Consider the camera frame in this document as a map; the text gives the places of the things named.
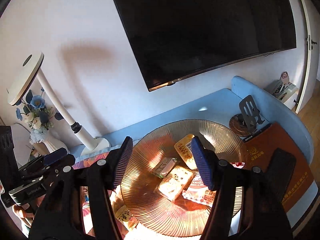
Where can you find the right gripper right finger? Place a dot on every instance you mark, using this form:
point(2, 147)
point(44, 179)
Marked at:
point(219, 176)

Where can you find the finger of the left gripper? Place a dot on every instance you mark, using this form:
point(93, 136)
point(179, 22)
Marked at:
point(32, 166)
point(55, 156)

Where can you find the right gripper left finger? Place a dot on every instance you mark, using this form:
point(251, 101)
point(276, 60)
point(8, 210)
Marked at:
point(103, 176)

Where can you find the floral table cloth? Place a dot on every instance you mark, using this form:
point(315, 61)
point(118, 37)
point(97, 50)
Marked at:
point(83, 162)

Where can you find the pink red snack packet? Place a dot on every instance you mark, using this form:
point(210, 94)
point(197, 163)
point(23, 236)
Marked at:
point(198, 192)

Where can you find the white desk lamp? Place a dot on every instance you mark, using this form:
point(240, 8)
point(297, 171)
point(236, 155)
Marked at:
point(31, 70)

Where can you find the yellow black text snack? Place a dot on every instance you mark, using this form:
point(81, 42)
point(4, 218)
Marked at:
point(121, 211)

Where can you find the orange brown book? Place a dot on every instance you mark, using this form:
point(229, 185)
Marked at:
point(260, 149)

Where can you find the white vase with flowers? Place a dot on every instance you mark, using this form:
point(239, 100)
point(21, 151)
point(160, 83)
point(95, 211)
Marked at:
point(38, 117)

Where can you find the black smartphone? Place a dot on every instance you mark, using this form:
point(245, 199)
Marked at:
point(280, 171)

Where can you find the yellow cake snack packet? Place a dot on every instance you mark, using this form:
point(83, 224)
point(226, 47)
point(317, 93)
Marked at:
point(183, 148)

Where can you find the cream biscuit packet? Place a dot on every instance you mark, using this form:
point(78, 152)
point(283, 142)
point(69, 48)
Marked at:
point(172, 185)

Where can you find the ribbed amber glass bowl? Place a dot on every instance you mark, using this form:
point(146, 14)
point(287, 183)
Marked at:
point(181, 218)

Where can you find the round wooden coaster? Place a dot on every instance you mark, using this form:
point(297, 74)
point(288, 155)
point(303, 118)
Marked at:
point(238, 126)

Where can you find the small green white packet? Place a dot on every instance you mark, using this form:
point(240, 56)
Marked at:
point(163, 168)

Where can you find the black metal phone stand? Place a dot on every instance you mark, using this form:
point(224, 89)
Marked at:
point(250, 113)

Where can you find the items on far shelf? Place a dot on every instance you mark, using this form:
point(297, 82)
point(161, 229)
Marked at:
point(283, 90)

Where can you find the black wall television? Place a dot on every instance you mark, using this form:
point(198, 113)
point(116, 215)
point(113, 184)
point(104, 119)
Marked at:
point(175, 39)

